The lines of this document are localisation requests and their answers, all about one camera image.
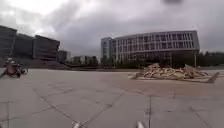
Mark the grey stone slab plaza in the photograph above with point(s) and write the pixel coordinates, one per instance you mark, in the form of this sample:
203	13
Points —
100	96

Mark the dark building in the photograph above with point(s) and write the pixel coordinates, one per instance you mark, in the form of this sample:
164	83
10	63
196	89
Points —
23	46
46	48
6	41

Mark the pile of rubble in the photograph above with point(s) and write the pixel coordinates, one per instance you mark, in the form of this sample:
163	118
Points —
166	72

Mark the glass fronted building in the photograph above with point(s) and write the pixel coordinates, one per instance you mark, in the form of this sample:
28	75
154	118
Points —
153	41

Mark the row of trees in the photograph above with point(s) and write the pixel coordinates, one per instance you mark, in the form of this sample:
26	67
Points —
210	58

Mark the red vehicle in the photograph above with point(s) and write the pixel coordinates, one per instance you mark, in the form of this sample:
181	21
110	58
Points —
19	71

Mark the person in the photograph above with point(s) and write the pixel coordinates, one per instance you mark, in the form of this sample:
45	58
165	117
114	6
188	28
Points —
9	64

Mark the robot's own part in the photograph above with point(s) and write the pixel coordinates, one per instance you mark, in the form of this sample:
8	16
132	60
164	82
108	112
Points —
140	125
76	125

